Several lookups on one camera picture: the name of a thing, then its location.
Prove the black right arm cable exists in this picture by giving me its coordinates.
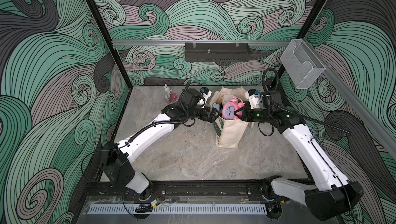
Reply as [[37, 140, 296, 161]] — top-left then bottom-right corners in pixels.
[[262, 67, 352, 135]]

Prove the aluminium rail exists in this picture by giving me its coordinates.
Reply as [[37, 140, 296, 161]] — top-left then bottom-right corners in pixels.
[[309, 43, 396, 158], [111, 39, 290, 47]]

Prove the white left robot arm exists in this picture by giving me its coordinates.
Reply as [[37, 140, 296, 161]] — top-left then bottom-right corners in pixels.
[[101, 87, 219, 199]]

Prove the aluminium back rail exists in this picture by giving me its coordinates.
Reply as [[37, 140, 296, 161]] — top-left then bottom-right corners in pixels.
[[111, 39, 290, 47]]

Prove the clear plastic wall holder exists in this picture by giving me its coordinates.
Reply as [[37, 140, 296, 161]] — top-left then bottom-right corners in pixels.
[[280, 39, 325, 90]]

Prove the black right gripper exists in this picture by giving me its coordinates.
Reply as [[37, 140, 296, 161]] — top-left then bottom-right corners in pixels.
[[233, 106, 271, 124]]

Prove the black perforated wall shelf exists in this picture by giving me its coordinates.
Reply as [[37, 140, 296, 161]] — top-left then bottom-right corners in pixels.
[[184, 43, 252, 65]]

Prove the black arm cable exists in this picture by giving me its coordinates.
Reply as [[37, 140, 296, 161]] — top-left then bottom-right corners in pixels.
[[262, 67, 352, 135], [80, 80, 196, 175]]

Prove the white bunny figurine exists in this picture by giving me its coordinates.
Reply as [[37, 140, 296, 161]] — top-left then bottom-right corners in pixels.
[[164, 84, 179, 104]]

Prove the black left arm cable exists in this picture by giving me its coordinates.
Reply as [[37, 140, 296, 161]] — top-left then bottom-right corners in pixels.
[[80, 80, 196, 175]]

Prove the aluminium right rail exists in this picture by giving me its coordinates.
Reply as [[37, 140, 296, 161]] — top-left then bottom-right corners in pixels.
[[309, 43, 396, 158]]

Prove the pink twin-bell alarm clock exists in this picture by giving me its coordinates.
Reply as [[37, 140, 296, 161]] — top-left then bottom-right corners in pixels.
[[222, 98, 245, 120]]

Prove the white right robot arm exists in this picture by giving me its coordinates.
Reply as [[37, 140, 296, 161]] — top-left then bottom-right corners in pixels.
[[235, 89, 364, 221]]

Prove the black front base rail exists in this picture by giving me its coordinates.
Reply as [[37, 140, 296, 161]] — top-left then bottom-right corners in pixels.
[[83, 179, 290, 203]]

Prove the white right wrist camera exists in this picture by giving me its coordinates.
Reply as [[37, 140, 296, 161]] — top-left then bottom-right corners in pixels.
[[245, 89, 263, 109]]

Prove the white slotted cable duct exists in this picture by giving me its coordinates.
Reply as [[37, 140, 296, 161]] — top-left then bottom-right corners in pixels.
[[87, 203, 267, 215]]

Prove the cream floral canvas bag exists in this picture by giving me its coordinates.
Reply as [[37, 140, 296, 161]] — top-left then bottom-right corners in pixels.
[[209, 87, 254, 148]]

